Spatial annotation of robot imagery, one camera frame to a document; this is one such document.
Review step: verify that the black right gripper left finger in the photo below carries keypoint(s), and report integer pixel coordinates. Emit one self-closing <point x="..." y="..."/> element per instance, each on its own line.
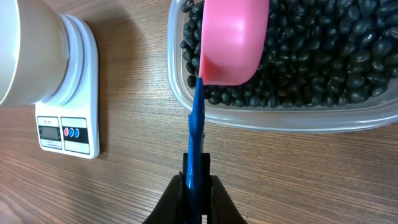
<point x="169" y="208"/>

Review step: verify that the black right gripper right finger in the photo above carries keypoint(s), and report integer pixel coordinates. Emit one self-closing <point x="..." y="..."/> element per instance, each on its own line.
<point x="217" y="205"/>

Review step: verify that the pink scoop with blue handle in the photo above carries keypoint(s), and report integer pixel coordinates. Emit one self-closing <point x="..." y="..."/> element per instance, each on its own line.
<point x="232" y="37"/>

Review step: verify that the white digital kitchen scale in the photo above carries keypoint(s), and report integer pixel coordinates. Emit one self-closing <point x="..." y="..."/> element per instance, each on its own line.
<point x="67" y="122"/>

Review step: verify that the white plastic bowl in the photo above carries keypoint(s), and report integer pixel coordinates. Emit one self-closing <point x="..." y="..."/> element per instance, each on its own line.
<point x="34" y="52"/>

